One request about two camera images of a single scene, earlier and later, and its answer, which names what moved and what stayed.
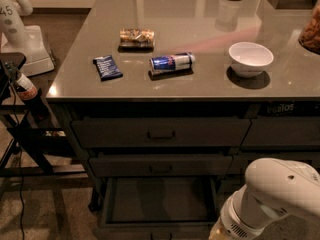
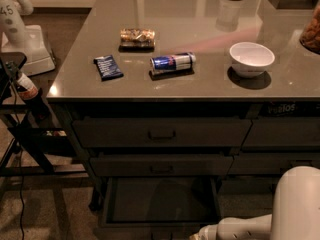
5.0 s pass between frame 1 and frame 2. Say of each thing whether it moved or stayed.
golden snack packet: stayed
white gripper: moved
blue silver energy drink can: stayed
